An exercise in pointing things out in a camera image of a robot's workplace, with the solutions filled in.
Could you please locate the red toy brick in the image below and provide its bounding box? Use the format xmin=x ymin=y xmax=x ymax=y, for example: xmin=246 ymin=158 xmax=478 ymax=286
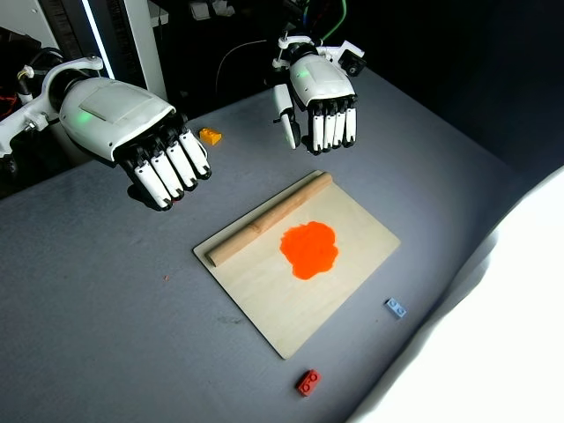
xmin=294 ymin=368 xmax=323 ymax=397

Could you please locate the wooden rolling pin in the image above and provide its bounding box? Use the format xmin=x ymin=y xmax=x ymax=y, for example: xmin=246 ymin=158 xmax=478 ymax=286
xmin=205 ymin=171 xmax=334 ymax=268

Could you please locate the white column with light strip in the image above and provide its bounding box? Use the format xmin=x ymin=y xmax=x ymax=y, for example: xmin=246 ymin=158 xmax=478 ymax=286
xmin=0 ymin=0 xmax=169 ymax=102

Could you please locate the grey table cloth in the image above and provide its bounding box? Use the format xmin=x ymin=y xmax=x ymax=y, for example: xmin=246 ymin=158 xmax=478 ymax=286
xmin=0 ymin=65 xmax=541 ymax=423

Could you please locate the orange play dough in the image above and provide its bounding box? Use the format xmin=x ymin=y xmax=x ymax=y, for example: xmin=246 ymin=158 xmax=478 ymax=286
xmin=278 ymin=219 xmax=341 ymax=281

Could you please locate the white backdrop sheet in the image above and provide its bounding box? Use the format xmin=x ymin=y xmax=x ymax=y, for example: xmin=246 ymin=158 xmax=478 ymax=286
xmin=345 ymin=165 xmax=564 ymax=423

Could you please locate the light wooden board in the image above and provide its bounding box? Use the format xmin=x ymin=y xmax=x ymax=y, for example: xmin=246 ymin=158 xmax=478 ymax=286
xmin=192 ymin=169 xmax=402 ymax=361

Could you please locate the light blue toy brick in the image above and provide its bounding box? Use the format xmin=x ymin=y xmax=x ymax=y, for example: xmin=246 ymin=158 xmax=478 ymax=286
xmin=384 ymin=297 xmax=409 ymax=321

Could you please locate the thin grey cable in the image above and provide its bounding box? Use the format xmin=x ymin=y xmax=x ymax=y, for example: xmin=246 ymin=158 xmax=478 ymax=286
xmin=214 ymin=39 xmax=269 ymax=96

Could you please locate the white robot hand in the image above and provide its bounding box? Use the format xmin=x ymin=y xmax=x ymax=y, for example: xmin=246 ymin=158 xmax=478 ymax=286
xmin=58 ymin=77 xmax=212 ymax=212
xmin=271 ymin=55 xmax=359 ymax=156

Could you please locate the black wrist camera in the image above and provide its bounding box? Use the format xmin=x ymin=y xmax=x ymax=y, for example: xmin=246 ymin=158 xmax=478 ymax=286
xmin=338 ymin=48 xmax=367 ymax=78

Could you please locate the green cable of arm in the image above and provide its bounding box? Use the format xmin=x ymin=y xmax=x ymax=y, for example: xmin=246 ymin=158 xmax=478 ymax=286
xmin=319 ymin=0 xmax=349 ymax=43

